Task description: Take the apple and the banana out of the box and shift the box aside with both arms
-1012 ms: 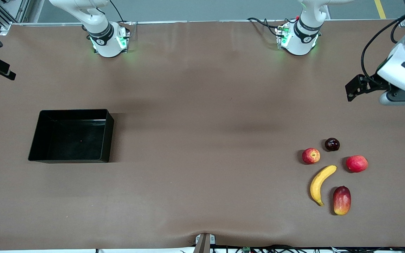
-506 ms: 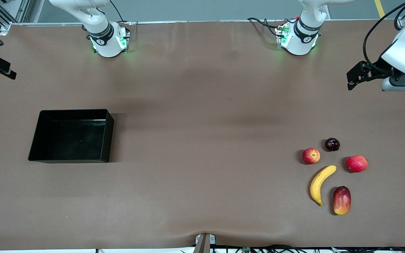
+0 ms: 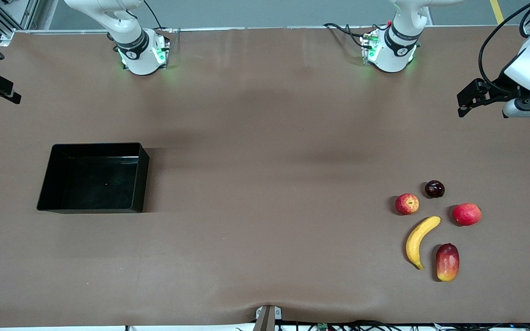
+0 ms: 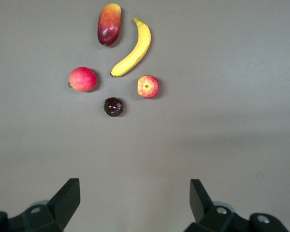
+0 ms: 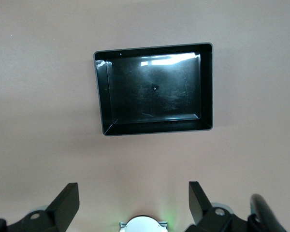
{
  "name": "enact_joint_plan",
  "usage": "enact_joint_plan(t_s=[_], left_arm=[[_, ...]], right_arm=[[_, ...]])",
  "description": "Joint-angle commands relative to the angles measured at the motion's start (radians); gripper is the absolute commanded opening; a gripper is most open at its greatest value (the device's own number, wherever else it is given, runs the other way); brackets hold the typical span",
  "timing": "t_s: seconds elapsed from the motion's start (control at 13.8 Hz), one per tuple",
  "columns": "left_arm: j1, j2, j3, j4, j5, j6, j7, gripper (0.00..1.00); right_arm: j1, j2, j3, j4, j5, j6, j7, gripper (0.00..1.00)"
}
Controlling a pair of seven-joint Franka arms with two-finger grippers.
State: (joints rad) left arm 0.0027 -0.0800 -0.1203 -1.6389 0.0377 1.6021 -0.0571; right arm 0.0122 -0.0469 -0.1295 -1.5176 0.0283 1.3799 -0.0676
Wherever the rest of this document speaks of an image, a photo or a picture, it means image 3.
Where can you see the small red yellow apple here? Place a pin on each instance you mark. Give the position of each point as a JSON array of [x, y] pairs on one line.
[[406, 204]]

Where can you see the black plastic tray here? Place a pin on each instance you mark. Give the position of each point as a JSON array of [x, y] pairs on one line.
[[95, 184]]

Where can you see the yellow banana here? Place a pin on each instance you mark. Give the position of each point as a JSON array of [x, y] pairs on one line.
[[419, 239]]

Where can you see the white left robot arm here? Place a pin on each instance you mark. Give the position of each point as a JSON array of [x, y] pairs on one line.
[[394, 50]]

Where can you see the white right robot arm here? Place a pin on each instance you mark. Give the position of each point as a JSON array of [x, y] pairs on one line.
[[138, 55]]

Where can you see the dark purple plum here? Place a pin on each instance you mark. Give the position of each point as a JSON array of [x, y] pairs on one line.
[[434, 189]]

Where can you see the red round apple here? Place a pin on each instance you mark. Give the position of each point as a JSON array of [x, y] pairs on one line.
[[467, 214]]

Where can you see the red yellow mango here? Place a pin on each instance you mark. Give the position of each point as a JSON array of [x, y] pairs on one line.
[[447, 263]]

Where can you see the brown table mat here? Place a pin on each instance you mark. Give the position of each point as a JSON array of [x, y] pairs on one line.
[[246, 230]]

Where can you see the small green circuit board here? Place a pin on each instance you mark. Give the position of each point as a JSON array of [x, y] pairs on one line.
[[323, 327]]

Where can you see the aluminium frame with diagonal struts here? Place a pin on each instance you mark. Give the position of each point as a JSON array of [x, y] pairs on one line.
[[5, 27]]

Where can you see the silver table edge rail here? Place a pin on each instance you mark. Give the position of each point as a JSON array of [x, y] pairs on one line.
[[246, 28]]

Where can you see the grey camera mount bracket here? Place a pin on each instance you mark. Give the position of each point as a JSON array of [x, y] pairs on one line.
[[267, 317]]

